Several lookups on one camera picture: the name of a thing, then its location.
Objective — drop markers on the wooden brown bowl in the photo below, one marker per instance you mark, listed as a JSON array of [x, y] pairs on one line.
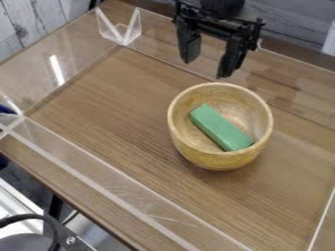
[[241, 107]]

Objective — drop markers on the black table leg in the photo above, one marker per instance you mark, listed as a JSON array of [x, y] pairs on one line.
[[55, 207]]

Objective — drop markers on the clear acrylic enclosure wall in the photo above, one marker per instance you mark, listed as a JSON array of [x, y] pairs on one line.
[[91, 89]]

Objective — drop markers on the black metal bracket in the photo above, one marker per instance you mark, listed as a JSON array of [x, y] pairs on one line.
[[68, 240]]

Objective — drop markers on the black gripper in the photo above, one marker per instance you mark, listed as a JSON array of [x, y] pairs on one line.
[[221, 18]]

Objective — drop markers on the green rectangular block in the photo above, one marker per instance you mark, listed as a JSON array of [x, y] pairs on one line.
[[219, 129]]

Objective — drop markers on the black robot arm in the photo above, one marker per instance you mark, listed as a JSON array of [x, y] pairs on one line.
[[216, 17]]

